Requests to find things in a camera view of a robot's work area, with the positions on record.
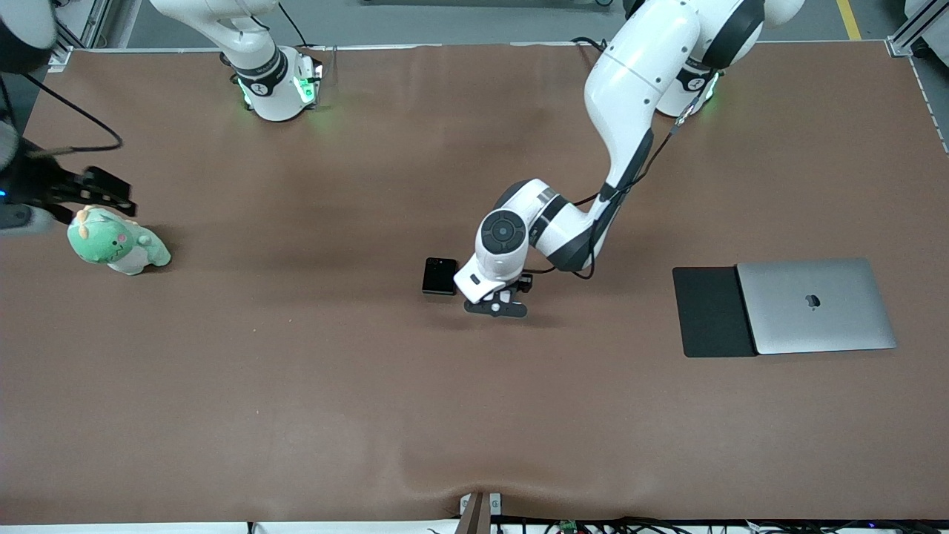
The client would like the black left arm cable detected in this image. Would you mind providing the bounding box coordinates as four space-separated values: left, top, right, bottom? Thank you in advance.
530 67 720 281

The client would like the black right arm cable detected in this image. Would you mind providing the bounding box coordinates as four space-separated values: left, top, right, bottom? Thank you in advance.
22 73 124 155

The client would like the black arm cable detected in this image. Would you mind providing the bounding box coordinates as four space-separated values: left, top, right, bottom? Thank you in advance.
530 67 720 281
22 73 124 155

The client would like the metal table edge bracket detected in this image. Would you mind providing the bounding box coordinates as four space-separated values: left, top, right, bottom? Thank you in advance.
458 491 503 534

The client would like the green dinosaur plush toy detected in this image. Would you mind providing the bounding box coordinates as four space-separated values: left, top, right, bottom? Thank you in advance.
67 206 172 277

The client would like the black right base cable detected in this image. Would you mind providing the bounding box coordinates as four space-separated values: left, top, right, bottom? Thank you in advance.
278 0 311 47

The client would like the black smartphone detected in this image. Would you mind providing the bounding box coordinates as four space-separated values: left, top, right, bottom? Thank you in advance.
422 257 459 296

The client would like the silver closed laptop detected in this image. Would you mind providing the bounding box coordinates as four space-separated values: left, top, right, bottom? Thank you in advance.
736 258 898 355

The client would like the black mouse pad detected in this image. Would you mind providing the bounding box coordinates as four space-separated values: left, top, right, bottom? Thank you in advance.
672 266 758 358

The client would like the aluminium frame profile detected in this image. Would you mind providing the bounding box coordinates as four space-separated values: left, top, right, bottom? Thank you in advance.
886 15 949 59
48 0 112 73

